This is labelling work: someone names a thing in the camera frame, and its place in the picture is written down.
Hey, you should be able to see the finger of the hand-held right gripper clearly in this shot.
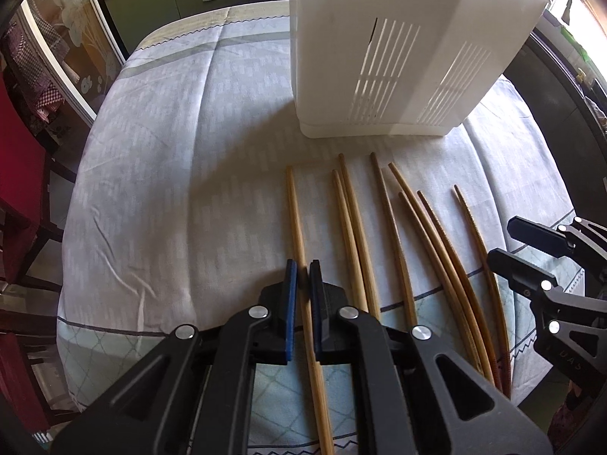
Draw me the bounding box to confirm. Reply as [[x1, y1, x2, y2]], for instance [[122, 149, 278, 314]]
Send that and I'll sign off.
[[507, 217, 607, 262], [488, 248, 607, 371]]

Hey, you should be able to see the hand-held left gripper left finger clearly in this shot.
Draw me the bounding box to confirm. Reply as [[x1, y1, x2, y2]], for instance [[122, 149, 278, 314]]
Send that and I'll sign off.
[[50, 260, 299, 455]]

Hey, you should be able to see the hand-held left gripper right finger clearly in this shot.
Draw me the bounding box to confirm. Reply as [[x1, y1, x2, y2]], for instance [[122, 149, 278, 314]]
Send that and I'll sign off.
[[308, 260, 553, 455]]

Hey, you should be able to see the light bamboo chopstick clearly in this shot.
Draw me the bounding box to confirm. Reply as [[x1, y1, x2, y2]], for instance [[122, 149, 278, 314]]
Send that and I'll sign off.
[[285, 166, 335, 455]]

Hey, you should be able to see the group of brown wooden chopsticks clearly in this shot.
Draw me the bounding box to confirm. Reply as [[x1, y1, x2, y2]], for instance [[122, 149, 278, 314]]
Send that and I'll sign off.
[[331, 152, 512, 399]]

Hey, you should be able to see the white plastic utensil holder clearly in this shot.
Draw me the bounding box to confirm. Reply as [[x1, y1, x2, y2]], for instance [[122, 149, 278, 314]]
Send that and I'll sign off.
[[288, 0, 551, 140]]

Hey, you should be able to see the green under-sink cabinets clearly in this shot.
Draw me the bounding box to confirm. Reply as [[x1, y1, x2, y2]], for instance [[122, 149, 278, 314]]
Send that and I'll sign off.
[[503, 24, 607, 209]]

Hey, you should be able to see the grey green patterned tablecloth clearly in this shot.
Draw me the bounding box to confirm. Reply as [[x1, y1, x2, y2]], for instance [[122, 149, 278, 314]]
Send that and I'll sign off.
[[57, 2, 589, 455]]

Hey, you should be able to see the green plastic tray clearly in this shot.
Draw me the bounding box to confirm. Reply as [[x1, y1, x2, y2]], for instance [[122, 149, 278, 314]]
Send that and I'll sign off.
[[562, 26, 590, 63]]

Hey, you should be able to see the red covered chair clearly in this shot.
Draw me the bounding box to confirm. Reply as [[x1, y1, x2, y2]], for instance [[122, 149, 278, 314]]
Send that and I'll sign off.
[[0, 71, 79, 437]]

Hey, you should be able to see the floral glass sliding door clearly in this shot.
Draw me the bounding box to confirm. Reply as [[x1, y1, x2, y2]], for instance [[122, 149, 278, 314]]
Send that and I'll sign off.
[[19, 0, 127, 127]]

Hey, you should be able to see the checkered apron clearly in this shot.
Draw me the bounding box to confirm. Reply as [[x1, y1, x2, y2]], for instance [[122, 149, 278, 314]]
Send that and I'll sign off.
[[0, 24, 68, 120]]

